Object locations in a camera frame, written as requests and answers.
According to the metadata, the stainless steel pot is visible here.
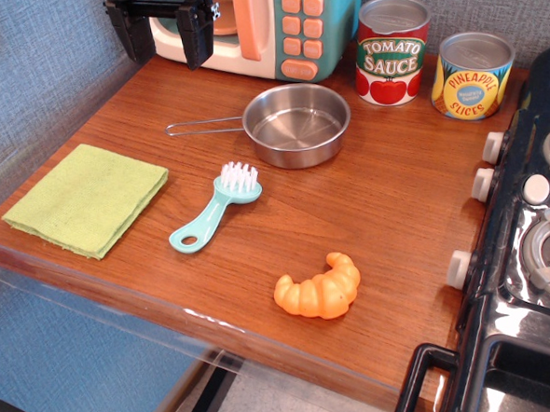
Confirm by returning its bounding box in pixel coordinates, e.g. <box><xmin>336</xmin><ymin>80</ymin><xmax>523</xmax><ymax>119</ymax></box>
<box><xmin>165</xmin><ymin>83</ymin><xmax>351</xmax><ymax>170</ymax></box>

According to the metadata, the teal dish brush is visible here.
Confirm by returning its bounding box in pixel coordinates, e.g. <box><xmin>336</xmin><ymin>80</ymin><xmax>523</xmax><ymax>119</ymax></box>
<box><xmin>169</xmin><ymin>161</ymin><xmax>263</xmax><ymax>254</ymax></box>

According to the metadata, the pineapple slices can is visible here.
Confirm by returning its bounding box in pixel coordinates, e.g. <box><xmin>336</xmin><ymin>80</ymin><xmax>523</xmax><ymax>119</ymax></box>
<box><xmin>431</xmin><ymin>32</ymin><xmax>516</xmax><ymax>121</ymax></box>

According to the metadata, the tomato sauce can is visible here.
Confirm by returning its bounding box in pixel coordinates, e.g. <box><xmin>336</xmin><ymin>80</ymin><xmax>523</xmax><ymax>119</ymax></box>
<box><xmin>355</xmin><ymin>0</ymin><xmax>431</xmax><ymax>107</ymax></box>

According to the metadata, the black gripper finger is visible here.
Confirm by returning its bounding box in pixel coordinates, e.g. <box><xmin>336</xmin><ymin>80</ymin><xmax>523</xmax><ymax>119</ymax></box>
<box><xmin>175</xmin><ymin>6</ymin><xmax>214</xmax><ymax>70</ymax></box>
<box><xmin>105</xmin><ymin>1</ymin><xmax>156</xmax><ymax>64</ymax></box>

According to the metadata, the black toy stove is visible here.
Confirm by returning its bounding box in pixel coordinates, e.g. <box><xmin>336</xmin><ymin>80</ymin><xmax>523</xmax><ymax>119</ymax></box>
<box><xmin>394</xmin><ymin>49</ymin><xmax>550</xmax><ymax>412</ymax></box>

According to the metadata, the green folded cloth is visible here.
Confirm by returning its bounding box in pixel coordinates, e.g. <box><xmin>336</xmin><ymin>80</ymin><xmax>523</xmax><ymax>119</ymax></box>
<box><xmin>2</xmin><ymin>144</ymin><xmax>169</xmax><ymax>260</ymax></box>

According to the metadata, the orange toy croissant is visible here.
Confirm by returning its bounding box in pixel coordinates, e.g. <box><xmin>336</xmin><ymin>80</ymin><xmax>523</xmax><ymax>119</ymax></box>
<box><xmin>273</xmin><ymin>252</ymin><xmax>361</xmax><ymax>320</ymax></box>

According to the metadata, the teal toy microwave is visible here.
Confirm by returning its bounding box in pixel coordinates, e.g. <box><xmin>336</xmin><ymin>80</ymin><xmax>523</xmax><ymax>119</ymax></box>
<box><xmin>143</xmin><ymin>0</ymin><xmax>371</xmax><ymax>93</ymax></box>

